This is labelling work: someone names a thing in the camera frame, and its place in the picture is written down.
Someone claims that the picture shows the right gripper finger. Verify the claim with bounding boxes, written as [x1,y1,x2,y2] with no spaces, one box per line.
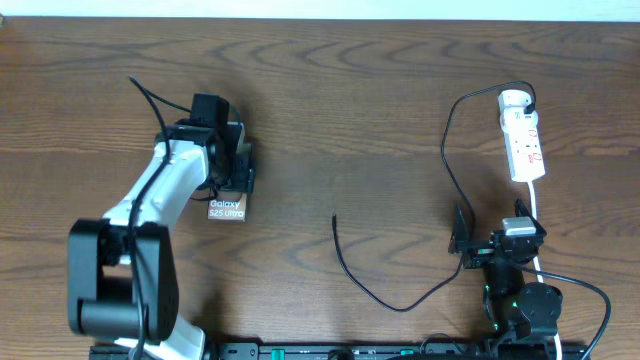
[514,198,545,235]
[448,205,470,254]

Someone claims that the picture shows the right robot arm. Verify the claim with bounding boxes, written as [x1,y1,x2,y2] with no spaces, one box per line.
[449,199,563,356]

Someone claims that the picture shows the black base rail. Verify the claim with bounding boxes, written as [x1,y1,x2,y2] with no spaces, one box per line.
[88,341,591,360]

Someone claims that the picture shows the black charger cable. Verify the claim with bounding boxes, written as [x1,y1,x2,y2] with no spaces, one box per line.
[331,80,538,313]

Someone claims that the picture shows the white power strip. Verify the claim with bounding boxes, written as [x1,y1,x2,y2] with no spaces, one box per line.
[498,89,545,183]

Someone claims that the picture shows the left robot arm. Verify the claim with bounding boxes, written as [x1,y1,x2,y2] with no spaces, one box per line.
[67,93,255,359]

